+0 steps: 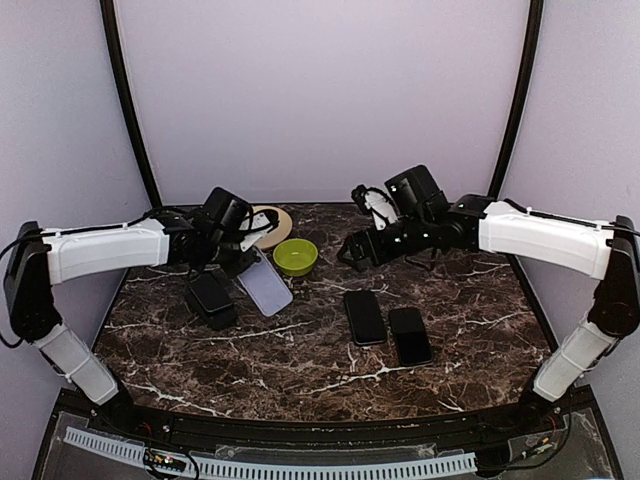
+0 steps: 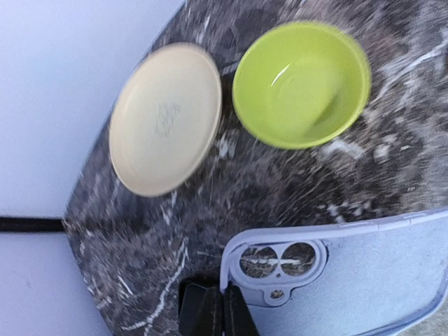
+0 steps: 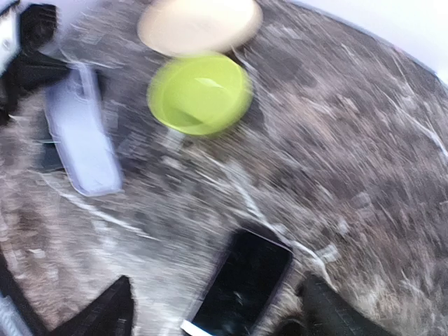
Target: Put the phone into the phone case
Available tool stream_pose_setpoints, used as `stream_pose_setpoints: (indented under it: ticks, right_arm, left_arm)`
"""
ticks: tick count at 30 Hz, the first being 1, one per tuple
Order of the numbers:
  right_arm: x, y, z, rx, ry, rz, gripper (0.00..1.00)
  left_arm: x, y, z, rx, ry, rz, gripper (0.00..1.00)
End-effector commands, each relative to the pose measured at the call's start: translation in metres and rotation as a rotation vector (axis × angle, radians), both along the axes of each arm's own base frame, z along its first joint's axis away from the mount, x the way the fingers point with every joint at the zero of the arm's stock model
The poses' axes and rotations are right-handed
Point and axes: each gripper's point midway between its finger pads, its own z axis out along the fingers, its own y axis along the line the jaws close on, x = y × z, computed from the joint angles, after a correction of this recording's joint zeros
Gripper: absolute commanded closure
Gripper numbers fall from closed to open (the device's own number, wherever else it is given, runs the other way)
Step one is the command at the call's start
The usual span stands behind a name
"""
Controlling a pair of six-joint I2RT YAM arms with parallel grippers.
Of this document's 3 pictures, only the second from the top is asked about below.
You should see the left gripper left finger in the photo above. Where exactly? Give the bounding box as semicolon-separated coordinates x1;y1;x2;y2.
178;276;223;335

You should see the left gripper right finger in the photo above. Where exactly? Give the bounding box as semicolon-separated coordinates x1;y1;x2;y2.
223;285;260;336

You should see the lavender phone case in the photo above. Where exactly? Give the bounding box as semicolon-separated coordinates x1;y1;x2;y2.
220;208;447;335

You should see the beige round plate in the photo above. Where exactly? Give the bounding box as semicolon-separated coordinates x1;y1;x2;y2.
109;43;223;197

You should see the green plastic bowl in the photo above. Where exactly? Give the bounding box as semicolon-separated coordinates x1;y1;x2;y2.
232;21;372;149

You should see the left black frame post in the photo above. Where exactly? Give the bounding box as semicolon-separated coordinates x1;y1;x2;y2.
0;217;64;233

